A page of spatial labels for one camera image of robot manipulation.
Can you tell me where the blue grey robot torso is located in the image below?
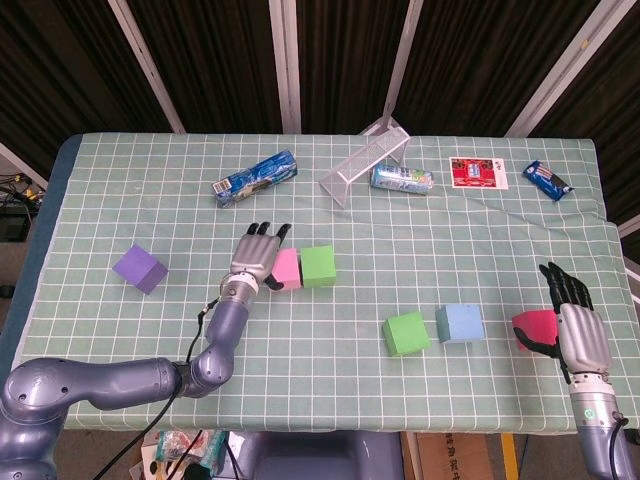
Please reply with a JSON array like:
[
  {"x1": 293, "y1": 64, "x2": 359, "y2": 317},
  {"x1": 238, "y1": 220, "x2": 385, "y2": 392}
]
[{"x1": 219, "y1": 430, "x2": 405, "y2": 480}]

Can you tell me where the purple foam cube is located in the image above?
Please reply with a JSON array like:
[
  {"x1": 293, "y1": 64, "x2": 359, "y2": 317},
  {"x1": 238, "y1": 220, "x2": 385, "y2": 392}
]
[{"x1": 111, "y1": 243, "x2": 170, "y2": 295}]

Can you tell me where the red white printed card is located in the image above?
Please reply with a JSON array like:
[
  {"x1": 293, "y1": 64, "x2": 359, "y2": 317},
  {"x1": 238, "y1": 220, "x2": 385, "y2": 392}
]
[{"x1": 448, "y1": 155, "x2": 510, "y2": 191}]

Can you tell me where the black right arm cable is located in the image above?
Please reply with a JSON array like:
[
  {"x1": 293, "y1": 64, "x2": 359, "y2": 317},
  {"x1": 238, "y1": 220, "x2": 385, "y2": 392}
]
[{"x1": 607, "y1": 410, "x2": 634, "y2": 480}]

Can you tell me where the red foam cube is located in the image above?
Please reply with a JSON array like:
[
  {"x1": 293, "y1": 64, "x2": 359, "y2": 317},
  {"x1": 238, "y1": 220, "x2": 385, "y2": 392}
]
[{"x1": 511, "y1": 309, "x2": 560, "y2": 353}]

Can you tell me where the small dark blue cookie packet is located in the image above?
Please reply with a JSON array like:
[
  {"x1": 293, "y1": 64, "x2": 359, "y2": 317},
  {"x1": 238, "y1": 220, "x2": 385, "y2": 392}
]
[{"x1": 522, "y1": 159, "x2": 576, "y2": 203}]

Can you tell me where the tangled cable bundle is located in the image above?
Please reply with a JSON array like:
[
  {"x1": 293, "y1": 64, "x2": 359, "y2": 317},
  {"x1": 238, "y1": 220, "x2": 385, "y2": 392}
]
[{"x1": 0, "y1": 172, "x2": 45, "y2": 211}]

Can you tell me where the brown cardboard box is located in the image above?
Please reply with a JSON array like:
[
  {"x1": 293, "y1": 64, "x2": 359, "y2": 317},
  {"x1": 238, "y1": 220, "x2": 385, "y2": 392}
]
[{"x1": 414, "y1": 432, "x2": 506, "y2": 480}]

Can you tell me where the black equipment box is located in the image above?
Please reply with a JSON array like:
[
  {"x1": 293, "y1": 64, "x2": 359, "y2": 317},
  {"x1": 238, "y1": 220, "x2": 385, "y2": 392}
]
[{"x1": 0, "y1": 209, "x2": 36, "y2": 241}]

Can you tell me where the white printed paper bag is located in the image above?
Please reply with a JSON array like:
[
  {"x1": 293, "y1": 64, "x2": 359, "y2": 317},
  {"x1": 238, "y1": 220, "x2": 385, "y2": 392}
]
[{"x1": 130, "y1": 432, "x2": 166, "y2": 480}]

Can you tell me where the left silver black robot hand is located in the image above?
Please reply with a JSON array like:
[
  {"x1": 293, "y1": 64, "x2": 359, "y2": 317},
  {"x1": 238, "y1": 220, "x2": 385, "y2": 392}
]
[{"x1": 229, "y1": 221, "x2": 293, "y2": 292}]

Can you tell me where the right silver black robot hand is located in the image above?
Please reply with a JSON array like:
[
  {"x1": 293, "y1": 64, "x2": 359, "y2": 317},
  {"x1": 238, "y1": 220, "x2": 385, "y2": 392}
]
[{"x1": 513, "y1": 261, "x2": 615, "y2": 377}]

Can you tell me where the white wire mesh rack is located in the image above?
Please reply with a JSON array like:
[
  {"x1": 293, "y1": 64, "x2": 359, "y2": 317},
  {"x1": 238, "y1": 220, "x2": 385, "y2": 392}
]
[{"x1": 318, "y1": 125, "x2": 412, "y2": 208}]

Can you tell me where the teal snack bag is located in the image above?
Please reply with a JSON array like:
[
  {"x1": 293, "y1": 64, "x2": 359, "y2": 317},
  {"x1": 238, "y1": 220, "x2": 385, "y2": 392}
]
[{"x1": 154, "y1": 430, "x2": 229, "y2": 476}]

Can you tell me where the green foam cube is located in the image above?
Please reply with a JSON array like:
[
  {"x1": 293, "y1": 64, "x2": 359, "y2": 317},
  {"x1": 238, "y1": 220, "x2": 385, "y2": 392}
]
[
  {"x1": 381, "y1": 310, "x2": 432, "y2": 358},
  {"x1": 299, "y1": 244, "x2": 338, "y2": 289}
]

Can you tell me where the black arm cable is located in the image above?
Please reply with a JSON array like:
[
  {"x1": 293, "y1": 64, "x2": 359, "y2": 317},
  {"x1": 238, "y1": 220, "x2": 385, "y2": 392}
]
[
  {"x1": 607, "y1": 410, "x2": 634, "y2": 480},
  {"x1": 92, "y1": 297, "x2": 221, "y2": 480}
]

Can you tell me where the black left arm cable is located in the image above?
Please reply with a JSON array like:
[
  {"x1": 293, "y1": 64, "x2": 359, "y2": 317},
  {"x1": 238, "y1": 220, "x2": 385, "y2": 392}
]
[{"x1": 92, "y1": 297, "x2": 221, "y2": 480}]

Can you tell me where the pink foam cube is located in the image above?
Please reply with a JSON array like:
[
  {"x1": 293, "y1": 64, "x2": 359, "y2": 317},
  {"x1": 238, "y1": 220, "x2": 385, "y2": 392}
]
[{"x1": 270, "y1": 247, "x2": 303, "y2": 294}]

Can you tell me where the light blue foam cube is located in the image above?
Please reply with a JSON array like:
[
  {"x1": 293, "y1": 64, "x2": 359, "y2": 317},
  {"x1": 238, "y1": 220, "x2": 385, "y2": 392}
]
[{"x1": 434, "y1": 303, "x2": 486, "y2": 345}]

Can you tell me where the white metal frame bar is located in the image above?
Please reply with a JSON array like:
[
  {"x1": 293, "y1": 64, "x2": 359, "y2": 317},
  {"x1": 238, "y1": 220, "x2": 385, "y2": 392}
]
[
  {"x1": 0, "y1": 142, "x2": 50, "y2": 189},
  {"x1": 617, "y1": 214, "x2": 640, "y2": 306}
]

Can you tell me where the dark brown curtain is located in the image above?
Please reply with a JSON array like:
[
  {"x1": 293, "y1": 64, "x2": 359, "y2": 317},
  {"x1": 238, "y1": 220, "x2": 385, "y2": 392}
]
[{"x1": 0, "y1": 0, "x2": 640, "y2": 226}]

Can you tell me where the green checked tablecloth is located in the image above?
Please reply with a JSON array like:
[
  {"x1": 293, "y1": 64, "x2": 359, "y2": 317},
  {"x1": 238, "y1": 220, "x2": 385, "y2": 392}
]
[{"x1": 0, "y1": 131, "x2": 634, "y2": 435}]

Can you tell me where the white metal frame post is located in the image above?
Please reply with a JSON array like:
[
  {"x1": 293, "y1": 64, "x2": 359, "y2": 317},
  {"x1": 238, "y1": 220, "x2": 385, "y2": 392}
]
[
  {"x1": 382, "y1": 0, "x2": 427, "y2": 134},
  {"x1": 504, "y1": 0, "x2": 617, "y2": 137},
  {"x1": 268, "y1": 0, "x2": 303, "y2": 134},
  {"x1": 107, "y1": 0, "x2": 187, "y2": 134}
]

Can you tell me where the long blue cookie package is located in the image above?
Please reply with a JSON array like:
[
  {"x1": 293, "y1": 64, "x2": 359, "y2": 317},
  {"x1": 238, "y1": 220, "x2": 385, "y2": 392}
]
[{"x1": 212, "y1": 148, "x2": 300, "y2": 209}]

